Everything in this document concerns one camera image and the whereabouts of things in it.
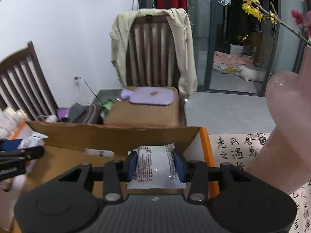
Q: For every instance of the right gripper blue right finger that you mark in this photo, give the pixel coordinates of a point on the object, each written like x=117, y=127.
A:
x=180, y=166

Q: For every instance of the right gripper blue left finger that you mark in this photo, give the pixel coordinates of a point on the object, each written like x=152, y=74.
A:
x=131, y=163

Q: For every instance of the white snack packet red text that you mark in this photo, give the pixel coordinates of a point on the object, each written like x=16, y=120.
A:
x=155, y=169

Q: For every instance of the orange cardboard snack box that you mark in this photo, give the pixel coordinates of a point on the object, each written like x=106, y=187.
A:
x=143, y=211

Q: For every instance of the calligraphy print tablecloth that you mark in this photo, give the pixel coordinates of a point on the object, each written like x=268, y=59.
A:
x=265, y=156

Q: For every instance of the grey striped bag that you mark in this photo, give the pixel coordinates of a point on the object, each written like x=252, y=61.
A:
x=85, y=114

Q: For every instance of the purple hot water bottle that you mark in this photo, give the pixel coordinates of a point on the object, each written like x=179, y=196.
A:
x=148, y=96

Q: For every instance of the dark wooden chair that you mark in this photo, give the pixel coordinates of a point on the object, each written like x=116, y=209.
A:
x=23, y=84

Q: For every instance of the pink ceramic vase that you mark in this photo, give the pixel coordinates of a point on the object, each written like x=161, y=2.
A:
x=288, y=101

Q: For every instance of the wooden chair with jacket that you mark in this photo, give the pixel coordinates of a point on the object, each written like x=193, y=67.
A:
x=150, y=62

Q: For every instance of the white cat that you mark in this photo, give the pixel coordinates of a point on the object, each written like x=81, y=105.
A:
x=249, y=74

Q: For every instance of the beige jacket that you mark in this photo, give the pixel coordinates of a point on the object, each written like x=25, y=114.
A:
x=180, y=26

